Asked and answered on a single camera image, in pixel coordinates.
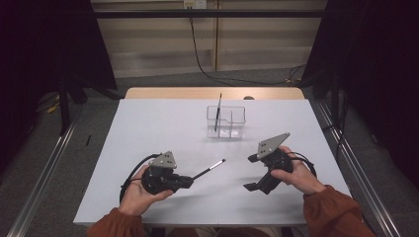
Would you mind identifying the black makeup brush bristles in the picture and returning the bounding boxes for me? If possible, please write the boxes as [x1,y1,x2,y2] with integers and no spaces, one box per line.
[213,93,223,132]

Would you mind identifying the aluminium frame rail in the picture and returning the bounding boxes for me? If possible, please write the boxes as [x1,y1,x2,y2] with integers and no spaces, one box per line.
[315,98,401,237]
[6,98,87,237]

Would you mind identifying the right hand-held gripper cable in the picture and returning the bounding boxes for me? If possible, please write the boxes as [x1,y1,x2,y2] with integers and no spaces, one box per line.
[290,151,318,179]

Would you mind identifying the left hand-held gripper cable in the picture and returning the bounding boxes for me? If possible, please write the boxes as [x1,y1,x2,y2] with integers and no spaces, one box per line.
[119,152,163,203]

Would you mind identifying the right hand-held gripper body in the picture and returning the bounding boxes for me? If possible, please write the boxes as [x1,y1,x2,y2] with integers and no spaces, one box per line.
[256,132,294,196]

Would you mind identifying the black metal stand post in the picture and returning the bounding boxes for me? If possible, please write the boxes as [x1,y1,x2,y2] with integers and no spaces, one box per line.
[57,75,72,136]

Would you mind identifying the person's left hand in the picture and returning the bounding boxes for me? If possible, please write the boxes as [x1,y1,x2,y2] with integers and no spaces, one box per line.
[118,164,175,217]

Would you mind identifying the person's right hand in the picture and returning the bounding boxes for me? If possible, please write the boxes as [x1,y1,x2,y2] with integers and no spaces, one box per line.
[270,145,327,196]

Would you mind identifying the hand-held gripper cable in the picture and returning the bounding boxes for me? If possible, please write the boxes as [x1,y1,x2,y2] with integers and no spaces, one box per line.
[119,152,163,203]
[290,151,318,179]

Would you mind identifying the thin black makeup brush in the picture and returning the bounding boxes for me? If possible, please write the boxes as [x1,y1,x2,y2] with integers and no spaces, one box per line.
[192,158,227,181]

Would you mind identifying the clear plastic divided organizer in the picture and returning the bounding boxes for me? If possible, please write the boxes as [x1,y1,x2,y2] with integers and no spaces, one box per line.
[206,105,247,139]

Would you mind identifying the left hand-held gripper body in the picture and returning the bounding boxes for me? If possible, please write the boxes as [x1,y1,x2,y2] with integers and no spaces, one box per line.
[140,150,179,196]

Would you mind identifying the white wall socket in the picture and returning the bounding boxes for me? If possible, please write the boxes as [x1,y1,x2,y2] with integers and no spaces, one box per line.
[183,0,208,10]

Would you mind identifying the black power cable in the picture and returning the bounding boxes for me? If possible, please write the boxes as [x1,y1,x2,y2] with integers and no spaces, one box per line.
[188,7,307,86]

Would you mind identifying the white table cover sheet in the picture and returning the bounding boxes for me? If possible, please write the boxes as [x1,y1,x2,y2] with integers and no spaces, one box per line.
[72,98,352,227]

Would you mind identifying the black curtain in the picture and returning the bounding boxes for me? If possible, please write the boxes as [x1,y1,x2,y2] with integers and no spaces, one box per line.
[300,0,419,179]
[0,0,118,100]

